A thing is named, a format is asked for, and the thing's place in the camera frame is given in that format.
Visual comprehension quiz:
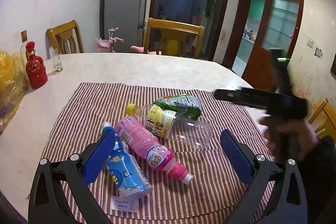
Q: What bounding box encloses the wall sticker paper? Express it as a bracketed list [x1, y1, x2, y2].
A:
[314, 47, 323, 59]

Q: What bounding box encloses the grey refrigerator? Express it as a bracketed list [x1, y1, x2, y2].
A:
[104, 0, 147, 53]

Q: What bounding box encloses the blue label plastic bottle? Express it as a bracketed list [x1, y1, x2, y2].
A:
[102, 122, 153, 201]

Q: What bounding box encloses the small white paper label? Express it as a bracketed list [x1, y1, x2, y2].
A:
[110, 196, 139, 213]

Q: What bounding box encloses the pink child bicycle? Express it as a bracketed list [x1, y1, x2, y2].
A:
[96, 27, 124, 53]

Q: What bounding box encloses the clear yellow cap bottle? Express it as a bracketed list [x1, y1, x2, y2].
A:
[125, 103, 214, 150]

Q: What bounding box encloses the pink plastic bottle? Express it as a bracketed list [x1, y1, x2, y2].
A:
[115, 116, 194, 185]

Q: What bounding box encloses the wooden chair middle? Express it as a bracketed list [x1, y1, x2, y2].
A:
[143, 18, 205, 59]

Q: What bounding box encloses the red white striped cloth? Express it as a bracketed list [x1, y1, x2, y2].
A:
[42, 83, 268, 223]

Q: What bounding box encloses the white light switch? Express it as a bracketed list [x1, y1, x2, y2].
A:
[306, 38, 314, 48]

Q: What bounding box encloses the wooden chair left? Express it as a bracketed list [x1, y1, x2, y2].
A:
[46, 20, 84, 55]

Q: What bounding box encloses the yellow plastic bag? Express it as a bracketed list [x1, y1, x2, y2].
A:
[0, 51, 29, 134]

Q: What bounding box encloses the green snack bag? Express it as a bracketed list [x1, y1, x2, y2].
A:
[154, 94, 202, 121]

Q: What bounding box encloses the clear glass liquor bottle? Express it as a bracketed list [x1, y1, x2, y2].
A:
[20, 30, 28, 64]

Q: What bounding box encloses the wooden chair right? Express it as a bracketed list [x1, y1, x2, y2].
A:
[309, 98, 335, 143]

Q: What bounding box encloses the wooden chair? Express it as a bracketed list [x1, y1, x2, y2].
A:
[46, 20, 84, 55]
[143, 18, 205, 59]
[309, 98, 335, 143]

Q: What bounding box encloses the person's right hand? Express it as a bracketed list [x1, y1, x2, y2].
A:
[259, 117, 318, 162]

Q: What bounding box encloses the red ceramic liquor bottle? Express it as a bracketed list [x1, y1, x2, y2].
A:
[26, 42, 48, 89]

